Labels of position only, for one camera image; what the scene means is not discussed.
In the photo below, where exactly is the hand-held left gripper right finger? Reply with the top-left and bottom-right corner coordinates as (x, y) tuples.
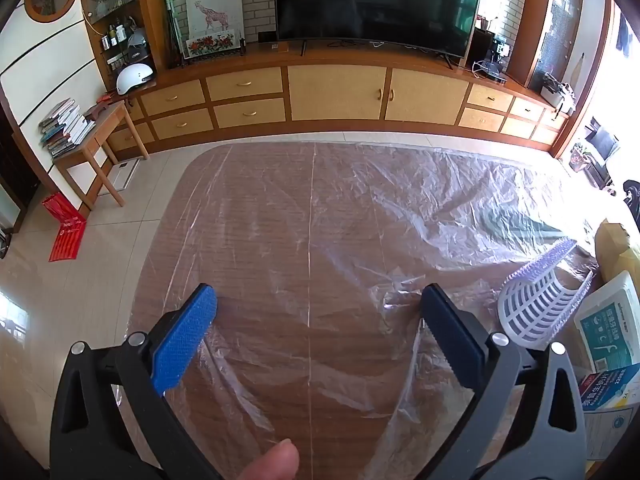
(420, 282), (588, 480)

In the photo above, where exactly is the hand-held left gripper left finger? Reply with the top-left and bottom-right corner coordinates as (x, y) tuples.
(50, 282), (226, 480)

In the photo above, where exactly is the brown paper bag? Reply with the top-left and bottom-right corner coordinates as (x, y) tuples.
(594, 220), (640, 283)

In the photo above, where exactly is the person's left hand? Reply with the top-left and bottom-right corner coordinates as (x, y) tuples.
(235, 438), (301, 480)

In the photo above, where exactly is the white slotted plastic basket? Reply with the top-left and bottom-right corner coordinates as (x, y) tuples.
(497, 239), (596, 350)

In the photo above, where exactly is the red paper bag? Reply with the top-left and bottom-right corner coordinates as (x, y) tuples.
(41, 195), (87, 263)

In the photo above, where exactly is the white and teal box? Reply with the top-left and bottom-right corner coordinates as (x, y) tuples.
(572, 270), (640, 376)

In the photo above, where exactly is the clear plastic table sheet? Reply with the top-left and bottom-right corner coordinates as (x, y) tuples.
(127, 140), (616, 480)

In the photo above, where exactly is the blue and white box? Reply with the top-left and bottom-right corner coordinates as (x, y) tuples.
(577, 365), (640, 413)

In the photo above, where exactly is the white bathroom scale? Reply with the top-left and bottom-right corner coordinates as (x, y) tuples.
(97, 158), (141, 196)

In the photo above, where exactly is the white printed carton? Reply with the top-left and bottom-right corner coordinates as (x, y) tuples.
(582, 400), (637, 461)

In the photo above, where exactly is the potted plant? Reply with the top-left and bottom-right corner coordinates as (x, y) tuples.
(570, 142), (597, 174)

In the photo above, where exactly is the small wooden side table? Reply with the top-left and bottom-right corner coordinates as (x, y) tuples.
(52, 100), (151, 211)

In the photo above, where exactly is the stack of books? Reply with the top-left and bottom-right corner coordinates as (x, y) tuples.
(39, 99), (96, 159)

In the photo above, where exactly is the grey printer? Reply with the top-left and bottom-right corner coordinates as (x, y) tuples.
(540, 72), (576, 111)

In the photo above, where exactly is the white helmet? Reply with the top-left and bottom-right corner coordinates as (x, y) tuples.
(116, 63), (154, 95)

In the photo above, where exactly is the black coffee machine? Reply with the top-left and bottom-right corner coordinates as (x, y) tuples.
(482, 32), (511, 84)

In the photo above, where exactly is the black speaker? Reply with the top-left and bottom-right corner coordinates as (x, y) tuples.
(470, 27), (494, 66)

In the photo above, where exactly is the red flower picture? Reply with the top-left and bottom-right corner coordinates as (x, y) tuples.
(186, 32), (241, 59)

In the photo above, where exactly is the grey helmet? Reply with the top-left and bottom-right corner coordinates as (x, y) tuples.
(127, 30), (151, 62)

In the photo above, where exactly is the cluster of small bottles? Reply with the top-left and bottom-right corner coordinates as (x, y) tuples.
(101, 19), (132, 52)

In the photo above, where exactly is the giraffe picture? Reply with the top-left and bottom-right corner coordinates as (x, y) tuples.
(186, 0), (244, 41)

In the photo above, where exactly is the large flat television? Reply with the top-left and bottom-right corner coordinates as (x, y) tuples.
(272, 0), (483, 61)

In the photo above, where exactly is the dark hanging garment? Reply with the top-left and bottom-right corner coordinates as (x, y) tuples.
(617, 10), (640, 56)

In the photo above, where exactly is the wooden wall cabinet unit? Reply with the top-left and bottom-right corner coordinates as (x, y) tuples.
(80, 0), (616, 161)

